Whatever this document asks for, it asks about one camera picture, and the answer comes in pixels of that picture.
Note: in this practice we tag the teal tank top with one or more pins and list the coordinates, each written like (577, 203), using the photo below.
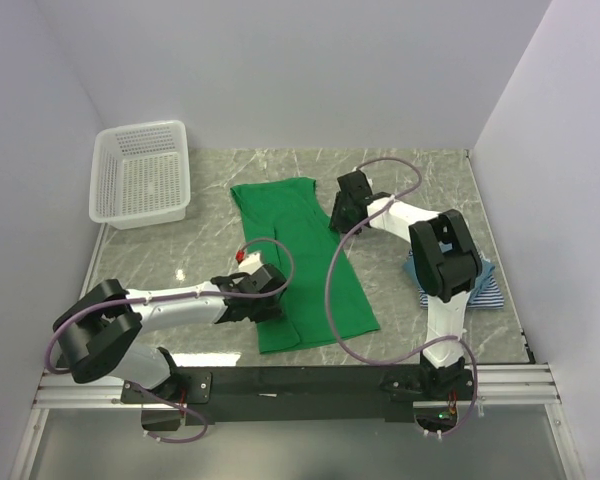
(485, 283)

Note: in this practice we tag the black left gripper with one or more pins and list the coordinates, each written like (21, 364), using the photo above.
(272, 310)

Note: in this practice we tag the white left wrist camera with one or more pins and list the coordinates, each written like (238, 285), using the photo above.
(249, 263)

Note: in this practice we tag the blue white striped tank top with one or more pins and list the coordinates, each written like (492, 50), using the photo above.
(494, 301)

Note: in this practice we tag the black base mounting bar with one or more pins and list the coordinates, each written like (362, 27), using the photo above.
(249, 394)

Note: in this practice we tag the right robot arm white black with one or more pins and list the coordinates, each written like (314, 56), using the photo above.
(446, 263)

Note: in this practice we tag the green tank top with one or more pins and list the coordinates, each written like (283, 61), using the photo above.
(288, 211)

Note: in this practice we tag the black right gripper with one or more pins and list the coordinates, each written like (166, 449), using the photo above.
(336, 221)

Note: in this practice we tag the white plastic laundry basket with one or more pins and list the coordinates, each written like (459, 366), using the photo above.
(140, 175)

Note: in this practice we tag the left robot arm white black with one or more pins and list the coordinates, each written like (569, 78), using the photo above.
(98, 335)

